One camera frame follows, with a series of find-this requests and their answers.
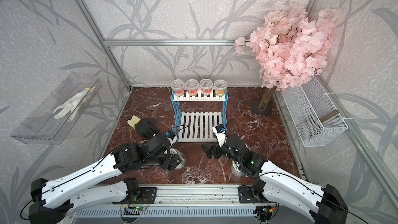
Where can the clear acrylic wall tray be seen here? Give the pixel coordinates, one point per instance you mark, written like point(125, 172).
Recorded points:
point(51, 122)

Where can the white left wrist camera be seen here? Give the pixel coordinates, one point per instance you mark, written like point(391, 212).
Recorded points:
point(172, 137)

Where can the green tree label jar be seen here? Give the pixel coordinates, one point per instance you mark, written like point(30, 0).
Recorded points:
point(181, 158)

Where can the flower label jar right front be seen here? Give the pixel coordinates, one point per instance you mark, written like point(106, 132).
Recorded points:
point(235, 171)

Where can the clear plastic seed container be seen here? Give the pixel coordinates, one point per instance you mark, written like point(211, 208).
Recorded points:
point(206, 86)

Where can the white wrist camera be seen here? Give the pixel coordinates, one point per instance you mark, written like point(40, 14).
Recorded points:
point(172, 137)
point(220, 133)

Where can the black and yellow work glove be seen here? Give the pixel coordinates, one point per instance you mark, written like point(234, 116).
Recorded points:
point(145, 127)

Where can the clear lidded seed container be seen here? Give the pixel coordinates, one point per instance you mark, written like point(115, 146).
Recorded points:
point(192, 87)

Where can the pink blossom artificial tree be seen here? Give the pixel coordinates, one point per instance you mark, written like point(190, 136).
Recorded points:
point(290, 48)

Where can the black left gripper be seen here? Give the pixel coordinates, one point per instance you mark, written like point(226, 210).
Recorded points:
point(167, 165)

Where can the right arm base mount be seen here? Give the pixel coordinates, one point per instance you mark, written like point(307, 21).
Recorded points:
point(253, 194)

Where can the wooden handled brush in basket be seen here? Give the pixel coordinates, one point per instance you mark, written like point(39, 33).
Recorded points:
point(329, 115)

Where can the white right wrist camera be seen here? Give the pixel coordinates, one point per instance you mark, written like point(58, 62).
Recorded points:
point(220, 133)

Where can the white wire mesh basket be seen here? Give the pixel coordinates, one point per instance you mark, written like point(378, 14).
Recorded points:
point(306, 104)

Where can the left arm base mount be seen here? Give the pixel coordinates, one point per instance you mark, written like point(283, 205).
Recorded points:
point(135, 194)

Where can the aluminium front rail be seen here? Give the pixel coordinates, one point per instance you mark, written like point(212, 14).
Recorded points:
point(171, 195)

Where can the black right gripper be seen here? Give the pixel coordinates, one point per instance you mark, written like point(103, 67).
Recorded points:
point(215, 148)

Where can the white glove in tray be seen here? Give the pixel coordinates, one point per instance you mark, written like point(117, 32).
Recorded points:
point(72, 106)

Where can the clear container red seed packet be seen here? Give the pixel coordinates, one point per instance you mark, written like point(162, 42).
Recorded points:
point(178, 87)

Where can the blue and white wooden shelf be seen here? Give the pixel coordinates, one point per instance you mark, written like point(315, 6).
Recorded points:
point(195, 127)

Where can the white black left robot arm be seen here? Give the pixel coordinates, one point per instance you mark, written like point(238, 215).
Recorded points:
point(52, 200)

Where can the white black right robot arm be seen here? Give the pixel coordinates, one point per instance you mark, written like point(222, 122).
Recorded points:
point(321, 205)

